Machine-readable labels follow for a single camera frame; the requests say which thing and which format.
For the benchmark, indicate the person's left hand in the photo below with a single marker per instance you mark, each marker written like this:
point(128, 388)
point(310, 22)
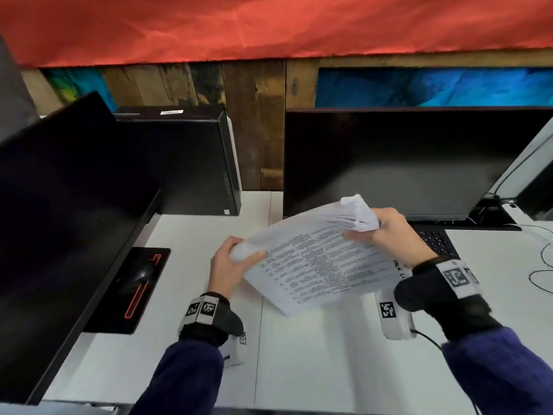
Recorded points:
point(224, 272)

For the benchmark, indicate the person's right hand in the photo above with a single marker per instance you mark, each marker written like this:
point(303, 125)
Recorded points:
point(397, 237)

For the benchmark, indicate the sorted stack of printed sheets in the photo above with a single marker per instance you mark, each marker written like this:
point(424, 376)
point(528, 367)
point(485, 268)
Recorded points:
point(311, 263)

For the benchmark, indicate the person's right forearm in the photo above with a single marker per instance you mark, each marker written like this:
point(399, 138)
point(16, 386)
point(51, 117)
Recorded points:
point(501, 376)

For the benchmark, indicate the person's left forearm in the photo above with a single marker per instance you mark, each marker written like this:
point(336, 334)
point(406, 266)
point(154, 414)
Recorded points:
point(177, 380)

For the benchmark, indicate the black keyboard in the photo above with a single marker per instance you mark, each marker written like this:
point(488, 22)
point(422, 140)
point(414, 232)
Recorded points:
point(436, 242)

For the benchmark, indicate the black computer monitor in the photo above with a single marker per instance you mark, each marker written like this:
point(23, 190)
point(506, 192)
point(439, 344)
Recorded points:
point(410, 164)
point(65, 233)

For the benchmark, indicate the black computer mouse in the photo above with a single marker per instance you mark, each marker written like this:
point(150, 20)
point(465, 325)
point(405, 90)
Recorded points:
point(136, 276)

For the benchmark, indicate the white table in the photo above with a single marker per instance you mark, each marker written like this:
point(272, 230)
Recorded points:
point(324, 363)

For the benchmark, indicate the wooden plank partition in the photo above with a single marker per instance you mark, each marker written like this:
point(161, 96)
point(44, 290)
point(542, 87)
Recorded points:
point(259, 125)

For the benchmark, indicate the blue cloth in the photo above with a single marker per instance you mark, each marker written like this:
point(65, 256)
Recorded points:
point(432, 86)

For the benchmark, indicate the teal green cloth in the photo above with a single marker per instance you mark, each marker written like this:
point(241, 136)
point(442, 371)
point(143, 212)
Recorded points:
point(77, 84)

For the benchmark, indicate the red-orange cloth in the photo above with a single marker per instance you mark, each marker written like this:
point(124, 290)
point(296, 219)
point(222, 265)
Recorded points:
point(259, 25)

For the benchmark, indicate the grey fabric panel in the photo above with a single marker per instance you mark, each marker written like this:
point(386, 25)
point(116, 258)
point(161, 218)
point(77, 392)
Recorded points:
point(13, 95)

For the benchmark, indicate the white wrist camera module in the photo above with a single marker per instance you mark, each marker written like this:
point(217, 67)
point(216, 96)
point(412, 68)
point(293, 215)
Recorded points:
point(393, 319)
point(235, 350)

